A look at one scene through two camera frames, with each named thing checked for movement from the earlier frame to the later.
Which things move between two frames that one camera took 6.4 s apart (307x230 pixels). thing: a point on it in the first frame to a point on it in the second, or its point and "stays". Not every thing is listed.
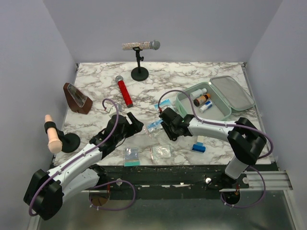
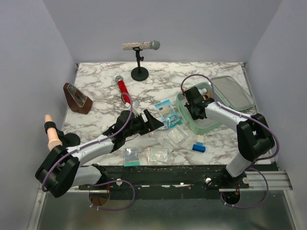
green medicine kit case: [214, 100] stays
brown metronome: [77, 101] stays
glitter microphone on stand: [154, 45] stays
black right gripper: [170, 134] to [194, 116]
